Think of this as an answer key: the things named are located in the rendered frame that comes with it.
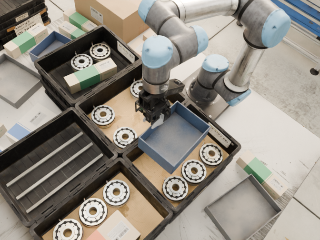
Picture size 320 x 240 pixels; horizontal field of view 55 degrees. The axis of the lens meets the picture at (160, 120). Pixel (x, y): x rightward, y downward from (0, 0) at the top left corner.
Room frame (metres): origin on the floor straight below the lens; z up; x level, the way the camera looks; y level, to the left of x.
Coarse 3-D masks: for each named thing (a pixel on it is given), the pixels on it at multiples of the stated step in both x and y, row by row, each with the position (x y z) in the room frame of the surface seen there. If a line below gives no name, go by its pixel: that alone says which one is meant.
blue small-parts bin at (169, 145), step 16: (176, 112) 0.62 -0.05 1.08; (192, 112) 0.59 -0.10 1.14; (160, 128) 0.54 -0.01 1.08; (176, 128) 0.55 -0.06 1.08; (192, 128) 0.57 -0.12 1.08; (208, 128) 0.54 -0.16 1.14; (144, 144) 0.44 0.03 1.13; (160, 144) 0.48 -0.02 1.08; (176, 144) 0.49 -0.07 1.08; (192, 144) 0.50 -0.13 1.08; (160, 160) 0.40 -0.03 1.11; (176, 160) 0.43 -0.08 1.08
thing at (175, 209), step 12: (240, 144) 0.63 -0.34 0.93; (228, 156) 0.56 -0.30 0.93; (132, 168) 0.43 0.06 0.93; (216, 168) 0.50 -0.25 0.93; (144, 180) 0.39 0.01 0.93; (204, 180) 0.44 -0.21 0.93; (156, 192) 0.36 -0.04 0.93; (192, 192) 0.39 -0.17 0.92; (168, 204) 0.32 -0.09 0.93; (180, 204) 0.33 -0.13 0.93
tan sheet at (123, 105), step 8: (128, 88) 0.86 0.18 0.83; (120, 96) 0.81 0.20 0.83; (128, 96) 0.82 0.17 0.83; (104, 104) 0.75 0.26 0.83; (112, 104) 0.76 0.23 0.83; (120, 104) 0.76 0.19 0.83; (128, 104) 0.77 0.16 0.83; (120, 112) 0.72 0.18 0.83; (128, 112) 0.73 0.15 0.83; (136, 112) 0.74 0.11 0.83; (120, 120) 0.68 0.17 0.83; (128, 120) 0.69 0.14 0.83; (136, 120) 0.70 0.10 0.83; (112, 128) 0.63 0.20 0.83; (136, 128) 0.66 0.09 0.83; (144, 128) 0.67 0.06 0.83; (112, 136) 0.60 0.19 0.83
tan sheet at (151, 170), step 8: (208, 136) 0.69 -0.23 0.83; (200, 144) 0.64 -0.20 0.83; (216, 144) 0.66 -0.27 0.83; (144, 152) 0.55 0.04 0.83; (192, 152) 0.60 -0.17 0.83; (224, 152) 0.63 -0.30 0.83; (136, 160) 0.51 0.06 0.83; (144, 160) 0.51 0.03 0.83; (152, 160) 0.52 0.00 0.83; (144, 168) 0.48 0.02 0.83; (152, 168) 0.49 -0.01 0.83; (160, 168) 0.50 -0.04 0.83; (208, 168) 0.54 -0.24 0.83; (152, 176) 0.45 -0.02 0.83; (160, 176) 0.46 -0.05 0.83; (168, 176) 0.47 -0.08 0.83; (160, 184) 0.43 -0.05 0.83
